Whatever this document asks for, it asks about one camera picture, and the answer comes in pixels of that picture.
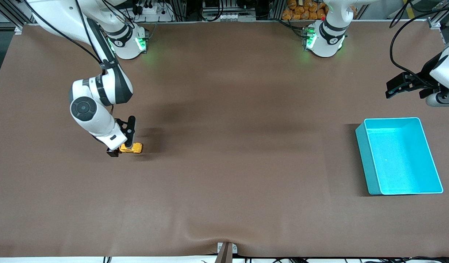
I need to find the cyan plastic bin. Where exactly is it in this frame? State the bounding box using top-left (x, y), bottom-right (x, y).
top-left (355, 117), bottom-right (444, 196)

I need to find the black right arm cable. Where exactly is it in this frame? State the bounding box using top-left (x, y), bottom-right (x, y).
top-left (24, 0), bottom-right (117, 70)

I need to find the yellow beetle toy car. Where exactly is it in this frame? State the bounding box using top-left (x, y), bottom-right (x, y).
top-left (119, 142), bottom-right (143, 154)

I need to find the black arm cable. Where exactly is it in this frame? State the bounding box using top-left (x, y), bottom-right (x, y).
top-left (389, 0), bottom-right (449, 79)
top-left (24, 0), bottom-right (117, 70)

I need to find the white connector block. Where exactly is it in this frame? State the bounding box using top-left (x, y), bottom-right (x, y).
top-left (206, 13), bottom-right (256, 22)

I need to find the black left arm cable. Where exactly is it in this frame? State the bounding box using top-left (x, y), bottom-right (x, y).
top-left (389, 0), bottom-right (449, 79)

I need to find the orange packaged snacks pile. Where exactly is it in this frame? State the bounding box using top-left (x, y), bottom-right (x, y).
top-left (282, 0), bottom-right (356, 20)

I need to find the aluminium frame rail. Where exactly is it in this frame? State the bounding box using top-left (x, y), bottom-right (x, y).
top-left (0, 0), bottom-right (31, 34)
top-left (427, 0), bottom-right (449, 44)

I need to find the silver table clamp bracket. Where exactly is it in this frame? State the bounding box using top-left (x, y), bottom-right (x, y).
top-left (217, 242), bottom-right (238, 263)

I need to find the white power strip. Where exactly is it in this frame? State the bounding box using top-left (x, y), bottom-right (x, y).
top-left (135, 2), bottom-right (166, 17)

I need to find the brown table mat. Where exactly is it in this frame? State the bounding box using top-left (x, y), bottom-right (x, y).
top-left (0, 20), bottom-right (449, 258)

